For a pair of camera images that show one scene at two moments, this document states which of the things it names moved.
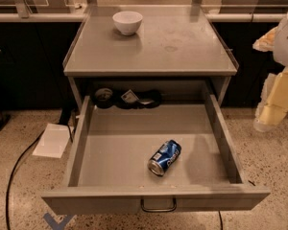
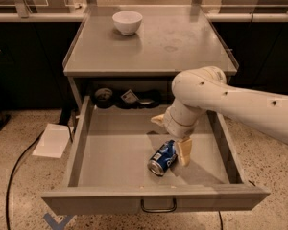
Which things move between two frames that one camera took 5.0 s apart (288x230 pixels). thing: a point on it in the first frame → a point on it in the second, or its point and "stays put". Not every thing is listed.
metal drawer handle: x=157 y=210 stays put
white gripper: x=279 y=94 → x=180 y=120
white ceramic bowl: x=128 y=22 stays put
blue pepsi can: x=163 y=157 stays put
